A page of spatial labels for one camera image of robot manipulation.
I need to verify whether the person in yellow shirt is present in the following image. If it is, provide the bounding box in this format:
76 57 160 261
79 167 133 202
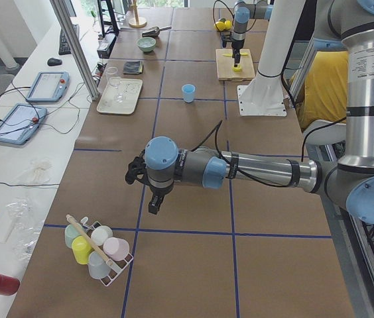
296 51 348 131

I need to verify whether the cream bear tray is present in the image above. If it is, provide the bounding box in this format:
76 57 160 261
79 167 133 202
96 79 143 115

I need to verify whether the green bowl of ice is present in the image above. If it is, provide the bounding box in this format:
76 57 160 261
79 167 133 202
137 36 156 53

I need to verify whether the green cup in rack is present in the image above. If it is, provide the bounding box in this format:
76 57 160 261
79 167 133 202
64 225 80 248

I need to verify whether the white wire cup rack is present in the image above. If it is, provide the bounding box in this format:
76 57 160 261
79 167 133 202
80 217 133 286

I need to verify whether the steel ice scoop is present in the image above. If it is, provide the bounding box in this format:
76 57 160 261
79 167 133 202
141 26 172 38

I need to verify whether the aluminium frame post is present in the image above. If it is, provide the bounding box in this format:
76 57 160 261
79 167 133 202
50 0 99 101

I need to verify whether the black computer mouse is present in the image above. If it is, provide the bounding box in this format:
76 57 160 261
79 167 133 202
47 58 62 66

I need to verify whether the teach pendant tablet near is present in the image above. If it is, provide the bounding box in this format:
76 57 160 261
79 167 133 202
0 103 48 145

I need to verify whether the white cup in rack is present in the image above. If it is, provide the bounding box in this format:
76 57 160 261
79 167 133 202
91 225 113 246

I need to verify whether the teach pendant tablet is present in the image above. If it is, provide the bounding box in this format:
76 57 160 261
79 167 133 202
0 103 48 145
25 72 70 103

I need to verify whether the wooden mug tree stand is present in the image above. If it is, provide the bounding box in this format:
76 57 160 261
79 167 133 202
128 0 147 28

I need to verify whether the whole yellow lemon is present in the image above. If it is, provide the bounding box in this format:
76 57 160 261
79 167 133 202
214 20 225 32

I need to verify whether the black keyboard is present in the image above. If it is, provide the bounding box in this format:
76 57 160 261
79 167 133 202
58 24 80 56

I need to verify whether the wooden stick on rack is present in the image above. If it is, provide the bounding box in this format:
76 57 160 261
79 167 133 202
66 214 115 268

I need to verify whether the teach pendant tablet far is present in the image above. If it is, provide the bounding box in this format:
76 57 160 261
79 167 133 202
25 72 70 103

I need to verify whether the light blue cup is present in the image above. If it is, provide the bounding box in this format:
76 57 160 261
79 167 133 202
181 83 196 103

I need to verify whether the pink cup in rack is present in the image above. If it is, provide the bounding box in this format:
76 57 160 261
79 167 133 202
103 237 130 261

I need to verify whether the yellow cup in rack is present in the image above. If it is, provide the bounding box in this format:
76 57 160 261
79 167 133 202
71 235 94 265

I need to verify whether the clear wine glass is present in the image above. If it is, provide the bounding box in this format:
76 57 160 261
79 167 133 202
105 66 124 103

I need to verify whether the grey folded cloth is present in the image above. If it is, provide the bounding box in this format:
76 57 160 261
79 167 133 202
123 60 143 75

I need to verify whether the yellow plastic knife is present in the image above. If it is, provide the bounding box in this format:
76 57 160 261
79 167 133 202
222 52 249 58

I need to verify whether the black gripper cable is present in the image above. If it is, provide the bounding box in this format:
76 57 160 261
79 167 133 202
192 119 310 188

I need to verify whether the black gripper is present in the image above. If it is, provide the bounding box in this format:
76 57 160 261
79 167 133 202
221 31 244 66
125 150 174 215

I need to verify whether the grey cup in rack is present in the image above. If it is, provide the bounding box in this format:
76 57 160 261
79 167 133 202
88 251 109 280

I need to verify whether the yellow lemon slice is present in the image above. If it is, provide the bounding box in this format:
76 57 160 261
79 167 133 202
232 65 242 72

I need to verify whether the wooden cutting board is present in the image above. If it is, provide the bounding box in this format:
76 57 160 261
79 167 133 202
216 49 255 81

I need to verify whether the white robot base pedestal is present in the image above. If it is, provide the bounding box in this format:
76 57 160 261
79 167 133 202
237 1 306 117

